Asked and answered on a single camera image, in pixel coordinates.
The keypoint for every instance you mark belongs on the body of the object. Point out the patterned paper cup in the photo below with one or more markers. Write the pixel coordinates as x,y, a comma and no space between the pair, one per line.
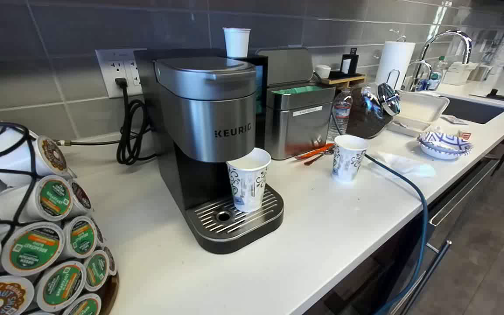
348,159
249,180

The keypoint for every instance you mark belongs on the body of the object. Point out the silver black Keurig coffeemaker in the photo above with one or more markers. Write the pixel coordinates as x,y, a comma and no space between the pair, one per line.
205,122

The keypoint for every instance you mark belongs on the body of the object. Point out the small white cup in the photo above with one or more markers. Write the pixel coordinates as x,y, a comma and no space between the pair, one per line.
322,70

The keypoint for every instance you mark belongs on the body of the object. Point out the plain white paper cup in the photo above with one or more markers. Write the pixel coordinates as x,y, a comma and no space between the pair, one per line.
236,42

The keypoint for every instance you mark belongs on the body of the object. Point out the coffee pod green lid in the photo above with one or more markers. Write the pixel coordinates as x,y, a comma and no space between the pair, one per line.
54,198
81,236
33,247
84,306
60,285
96,269

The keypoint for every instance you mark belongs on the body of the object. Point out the coffee pod donut lid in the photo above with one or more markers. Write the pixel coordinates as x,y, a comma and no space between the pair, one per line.
0,297

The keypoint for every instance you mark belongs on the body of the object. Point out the orange stir sticks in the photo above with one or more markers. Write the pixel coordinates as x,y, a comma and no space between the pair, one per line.
313,152

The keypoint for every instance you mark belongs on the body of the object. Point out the stainless steel appliance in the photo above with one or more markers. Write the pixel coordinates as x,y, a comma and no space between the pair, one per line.
287,65

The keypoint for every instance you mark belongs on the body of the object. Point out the shiny black bag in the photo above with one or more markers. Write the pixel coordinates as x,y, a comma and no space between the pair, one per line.
366,119

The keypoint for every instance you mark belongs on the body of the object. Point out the wooden tray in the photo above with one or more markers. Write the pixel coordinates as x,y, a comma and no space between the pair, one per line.
345,79

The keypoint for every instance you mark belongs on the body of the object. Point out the small black bottle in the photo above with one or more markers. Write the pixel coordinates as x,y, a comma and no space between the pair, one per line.
348,61

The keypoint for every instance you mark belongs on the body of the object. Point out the white paper towel roll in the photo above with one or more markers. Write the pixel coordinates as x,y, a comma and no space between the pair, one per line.
394,63

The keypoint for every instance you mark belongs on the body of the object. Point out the white rectangular dish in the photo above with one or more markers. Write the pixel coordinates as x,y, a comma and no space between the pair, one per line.
420,107

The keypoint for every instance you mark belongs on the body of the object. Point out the dark kitchen sink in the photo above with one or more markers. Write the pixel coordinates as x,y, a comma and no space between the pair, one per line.
473,108

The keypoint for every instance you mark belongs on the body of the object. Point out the chrome kitchen faucet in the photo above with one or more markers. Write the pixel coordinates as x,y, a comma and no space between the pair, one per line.
455,37

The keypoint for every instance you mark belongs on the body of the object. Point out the black flat object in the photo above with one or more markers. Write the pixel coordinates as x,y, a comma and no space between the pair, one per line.
501,94

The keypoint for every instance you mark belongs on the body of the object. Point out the white wall outlet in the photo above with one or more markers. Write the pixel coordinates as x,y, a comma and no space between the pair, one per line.
112,66

